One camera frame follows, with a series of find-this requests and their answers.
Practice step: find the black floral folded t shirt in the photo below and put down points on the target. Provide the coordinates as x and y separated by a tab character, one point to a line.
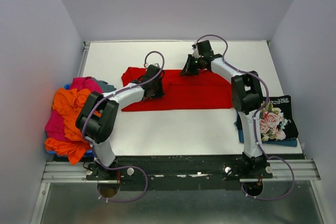
276	122

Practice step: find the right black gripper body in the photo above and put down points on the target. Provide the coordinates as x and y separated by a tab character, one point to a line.
193	65

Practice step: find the red t shirt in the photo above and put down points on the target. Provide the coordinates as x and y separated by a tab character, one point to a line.
206	90

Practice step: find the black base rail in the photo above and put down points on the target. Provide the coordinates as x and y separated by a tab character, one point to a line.
171	173

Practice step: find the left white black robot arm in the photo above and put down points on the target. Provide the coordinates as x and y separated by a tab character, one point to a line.
98	115

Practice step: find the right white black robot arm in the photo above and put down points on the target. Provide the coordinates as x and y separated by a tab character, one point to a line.
247	99

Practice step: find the orange t shirt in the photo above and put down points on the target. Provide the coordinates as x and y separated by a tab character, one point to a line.
71	111

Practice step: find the grey blue t shirt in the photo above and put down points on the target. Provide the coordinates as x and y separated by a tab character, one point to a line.
102	86

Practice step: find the pink t shirt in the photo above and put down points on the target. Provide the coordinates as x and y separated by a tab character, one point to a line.
65	109

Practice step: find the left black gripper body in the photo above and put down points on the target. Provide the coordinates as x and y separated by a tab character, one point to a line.
158	91

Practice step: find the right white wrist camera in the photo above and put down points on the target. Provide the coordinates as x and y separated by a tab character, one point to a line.
195	53

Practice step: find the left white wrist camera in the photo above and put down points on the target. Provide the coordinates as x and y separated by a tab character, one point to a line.
146	65

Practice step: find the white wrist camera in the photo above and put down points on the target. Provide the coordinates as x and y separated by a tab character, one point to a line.
195	53
146	65

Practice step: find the blue folded t shirt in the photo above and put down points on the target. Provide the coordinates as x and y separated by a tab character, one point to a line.
290	142

